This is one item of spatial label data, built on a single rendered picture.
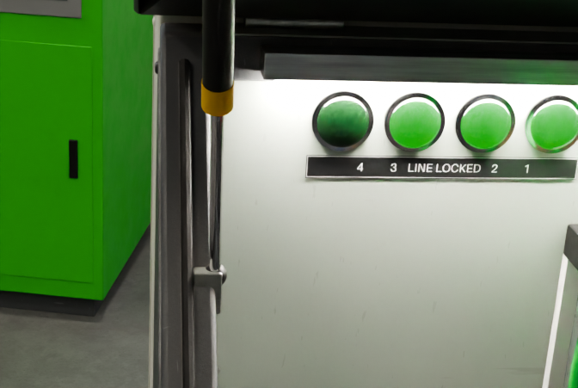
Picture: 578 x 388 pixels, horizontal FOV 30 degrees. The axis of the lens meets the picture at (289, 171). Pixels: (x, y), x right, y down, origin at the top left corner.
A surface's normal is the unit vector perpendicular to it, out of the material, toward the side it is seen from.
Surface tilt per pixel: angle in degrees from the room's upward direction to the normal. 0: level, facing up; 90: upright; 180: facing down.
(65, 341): 0
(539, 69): 90
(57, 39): 90
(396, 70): 90
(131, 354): 0
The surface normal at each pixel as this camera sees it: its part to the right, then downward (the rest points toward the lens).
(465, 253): 0.13, 0.34
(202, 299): 0.13, -0.46
